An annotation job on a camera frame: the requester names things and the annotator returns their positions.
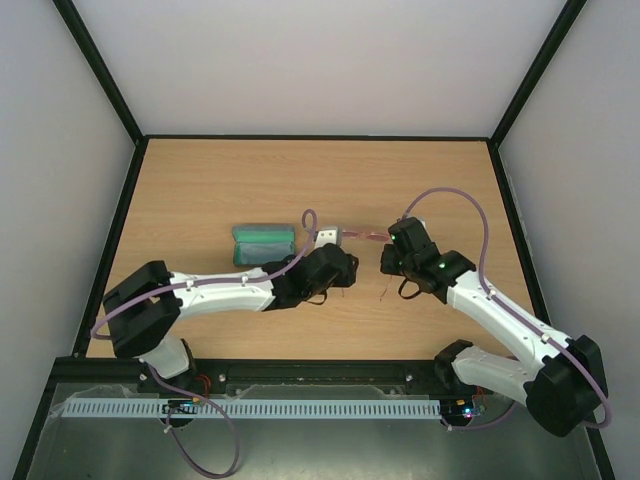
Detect light blue slotted cable duct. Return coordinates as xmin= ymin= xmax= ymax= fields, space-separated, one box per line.
xmin=61 ymin=398 xmax=441 ymax=420

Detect black corner frame post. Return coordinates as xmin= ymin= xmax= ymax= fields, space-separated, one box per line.
xmin=489 ymin=0 xmax=587 ymax=149
xmin=52 ymin=0 xmax=144 ymax=144

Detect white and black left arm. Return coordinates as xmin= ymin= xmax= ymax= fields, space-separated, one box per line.
xmin=91 ymin=243 xmax=359 ymax=380

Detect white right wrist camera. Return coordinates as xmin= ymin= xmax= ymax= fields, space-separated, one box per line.
xmin=407 ymin=216 xmax=427 ymax=230

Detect pink transparent sunglasses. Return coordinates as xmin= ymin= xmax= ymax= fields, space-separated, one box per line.
xmin=341 ymin=227 xmax=396 ymax=301

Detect light blue cleaning cloth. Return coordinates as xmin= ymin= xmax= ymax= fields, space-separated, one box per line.
xmin=235 ymin=242 xmax=292 ymax=265

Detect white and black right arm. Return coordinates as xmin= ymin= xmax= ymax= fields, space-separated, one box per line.
xmin=381 ymin=217 xmax=608 ymax=437

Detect black right corner frame post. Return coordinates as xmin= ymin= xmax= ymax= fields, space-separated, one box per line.
xmin=489 ymin=0 xmax=587 ymax=149

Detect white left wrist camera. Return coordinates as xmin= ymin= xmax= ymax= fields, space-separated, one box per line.
xmin=314 ymin=226 xmax=342 ymax=248

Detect blue-grey glasses case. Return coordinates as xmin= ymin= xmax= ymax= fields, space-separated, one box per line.
xmin=231 ymin=224 xmax=295 ymax=266

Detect black left corner frame post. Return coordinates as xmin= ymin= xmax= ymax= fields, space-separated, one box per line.
xmin=52 ymin=0 xmax=144 ymax=144

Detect black front mounting rail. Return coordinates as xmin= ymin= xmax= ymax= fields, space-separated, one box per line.
xmin=46 ymin=357 xmax=524 ymax=399

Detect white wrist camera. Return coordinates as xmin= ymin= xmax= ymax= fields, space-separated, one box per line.
xmin=314 ymin=226 xmax=342 ymax=248
xmin=407 ymin=216 xmax=427 ymax=230

